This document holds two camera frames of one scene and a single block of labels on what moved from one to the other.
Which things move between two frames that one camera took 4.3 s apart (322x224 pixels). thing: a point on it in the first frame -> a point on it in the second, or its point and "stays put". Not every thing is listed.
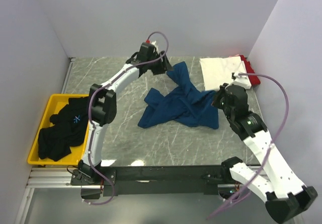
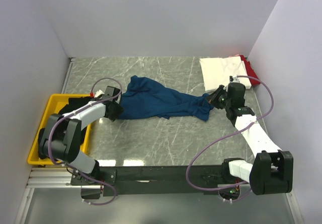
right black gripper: x=216 y=101 stays put
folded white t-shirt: x=217 y=71 stays put
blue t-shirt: x=187 y=103 -> x=145 y=97
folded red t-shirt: x=254 y=80 stays put
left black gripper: x=164 y=66 -> x=119 y=109
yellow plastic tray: x=55 y=102 stays put
